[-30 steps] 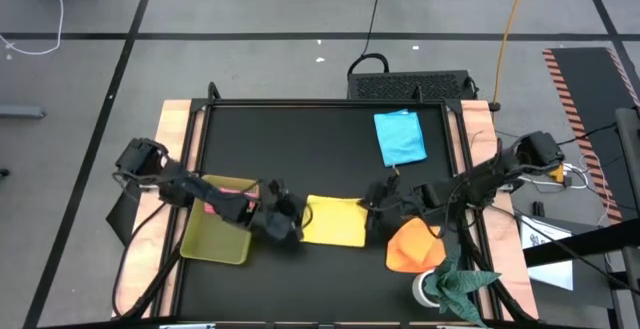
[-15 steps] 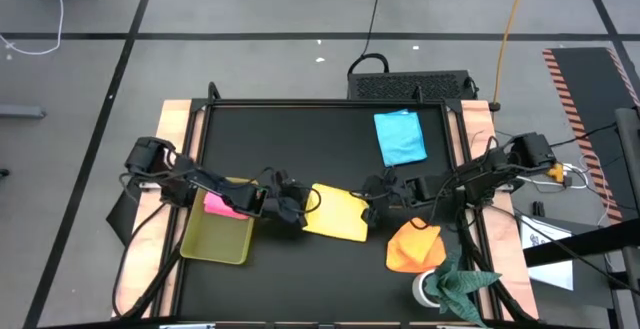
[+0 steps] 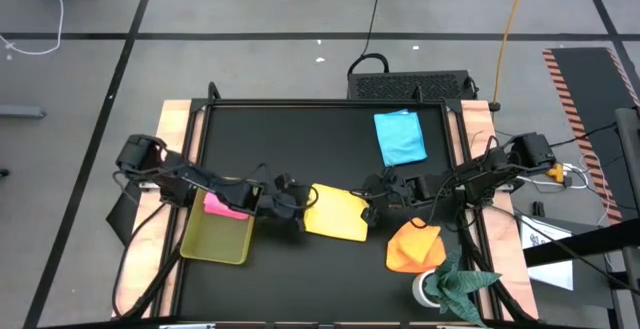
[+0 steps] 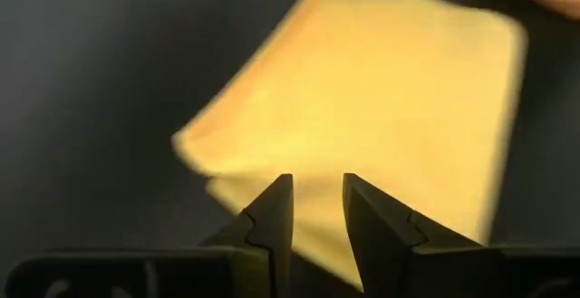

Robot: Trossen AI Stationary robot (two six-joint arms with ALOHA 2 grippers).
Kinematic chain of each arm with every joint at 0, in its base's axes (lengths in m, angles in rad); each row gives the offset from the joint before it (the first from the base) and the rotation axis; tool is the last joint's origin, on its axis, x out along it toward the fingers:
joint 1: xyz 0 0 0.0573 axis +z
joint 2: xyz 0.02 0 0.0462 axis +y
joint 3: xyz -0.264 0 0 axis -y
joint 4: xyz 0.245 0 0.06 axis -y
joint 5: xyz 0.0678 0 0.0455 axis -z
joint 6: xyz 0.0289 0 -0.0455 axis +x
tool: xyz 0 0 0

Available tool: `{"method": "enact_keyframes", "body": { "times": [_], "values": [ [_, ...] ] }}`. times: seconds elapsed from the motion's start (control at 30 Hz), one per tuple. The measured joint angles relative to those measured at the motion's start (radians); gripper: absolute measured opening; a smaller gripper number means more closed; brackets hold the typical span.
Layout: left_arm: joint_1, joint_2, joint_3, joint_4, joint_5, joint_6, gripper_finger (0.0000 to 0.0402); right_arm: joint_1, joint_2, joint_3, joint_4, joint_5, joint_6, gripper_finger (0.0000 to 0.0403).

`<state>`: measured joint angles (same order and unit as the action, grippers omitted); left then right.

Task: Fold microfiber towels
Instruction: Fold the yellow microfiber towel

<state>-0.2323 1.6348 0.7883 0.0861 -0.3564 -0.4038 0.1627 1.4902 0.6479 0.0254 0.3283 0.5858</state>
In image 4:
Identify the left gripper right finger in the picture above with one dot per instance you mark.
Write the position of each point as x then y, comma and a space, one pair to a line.
380, 234

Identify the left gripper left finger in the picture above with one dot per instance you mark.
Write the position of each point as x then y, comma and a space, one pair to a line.
276, 216

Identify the yellow microfiber towel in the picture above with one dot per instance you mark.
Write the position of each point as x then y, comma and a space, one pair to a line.
362, 99

